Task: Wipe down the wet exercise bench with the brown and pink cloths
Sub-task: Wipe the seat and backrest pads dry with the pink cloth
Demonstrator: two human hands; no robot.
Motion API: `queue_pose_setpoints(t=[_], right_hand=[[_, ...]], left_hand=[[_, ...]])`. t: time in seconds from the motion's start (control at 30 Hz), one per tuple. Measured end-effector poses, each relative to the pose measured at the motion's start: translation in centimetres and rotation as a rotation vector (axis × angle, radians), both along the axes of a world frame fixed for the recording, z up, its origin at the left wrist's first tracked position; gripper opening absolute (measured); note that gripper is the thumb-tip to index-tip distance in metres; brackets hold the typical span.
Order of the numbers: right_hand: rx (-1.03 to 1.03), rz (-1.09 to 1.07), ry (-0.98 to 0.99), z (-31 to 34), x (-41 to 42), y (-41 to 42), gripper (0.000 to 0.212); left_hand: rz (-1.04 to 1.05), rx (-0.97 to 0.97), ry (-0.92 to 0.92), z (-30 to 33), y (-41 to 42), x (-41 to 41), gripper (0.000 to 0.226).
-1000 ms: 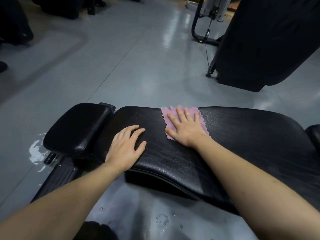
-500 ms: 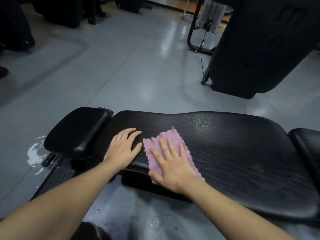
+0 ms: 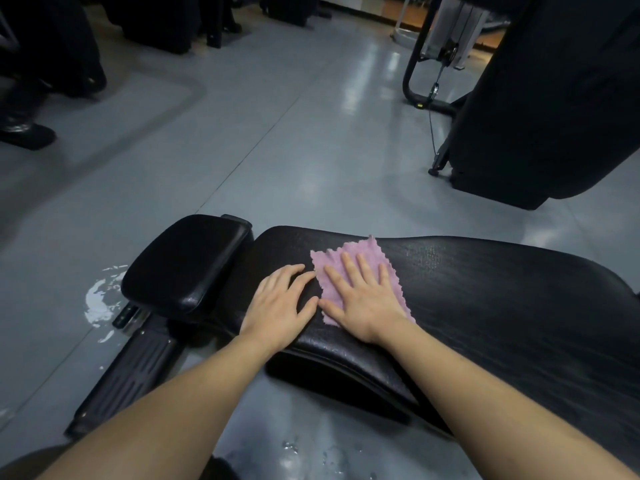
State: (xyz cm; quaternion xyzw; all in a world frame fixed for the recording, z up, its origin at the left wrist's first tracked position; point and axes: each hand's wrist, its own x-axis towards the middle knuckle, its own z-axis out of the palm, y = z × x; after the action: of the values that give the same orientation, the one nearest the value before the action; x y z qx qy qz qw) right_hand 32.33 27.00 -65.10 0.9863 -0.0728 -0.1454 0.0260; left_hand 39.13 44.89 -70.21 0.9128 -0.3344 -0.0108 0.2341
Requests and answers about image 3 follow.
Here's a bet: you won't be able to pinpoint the person's right hand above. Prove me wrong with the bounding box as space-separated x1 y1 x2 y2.
318 252 415 347

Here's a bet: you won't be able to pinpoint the person's left hand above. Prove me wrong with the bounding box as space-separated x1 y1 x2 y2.
238 263 321 357

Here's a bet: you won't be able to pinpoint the pink cleaning cloth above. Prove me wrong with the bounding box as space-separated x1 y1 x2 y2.
309 236 417 328

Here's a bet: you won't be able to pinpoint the black padded gym bench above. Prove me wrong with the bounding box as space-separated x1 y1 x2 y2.
65 213 640 473

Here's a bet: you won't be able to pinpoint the person's right forearm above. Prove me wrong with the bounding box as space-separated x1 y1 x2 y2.
377 318 640 480

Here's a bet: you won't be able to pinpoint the person's left forearm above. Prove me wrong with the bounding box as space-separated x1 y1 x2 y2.
37 334 275 480

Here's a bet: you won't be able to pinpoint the person's black trousers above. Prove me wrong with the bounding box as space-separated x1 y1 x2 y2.
0 442 241 480

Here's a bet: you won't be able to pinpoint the grey weight stack machine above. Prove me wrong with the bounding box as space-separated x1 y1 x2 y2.
389 0 512 71

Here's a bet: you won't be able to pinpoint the black gym equipment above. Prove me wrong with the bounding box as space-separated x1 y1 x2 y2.
99 0 333 57

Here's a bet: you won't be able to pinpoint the black machine with steel foot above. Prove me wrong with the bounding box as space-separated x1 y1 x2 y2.
0 0 109 152

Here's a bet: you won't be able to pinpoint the black curved machine frame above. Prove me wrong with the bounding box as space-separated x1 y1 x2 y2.
401 0 471 117

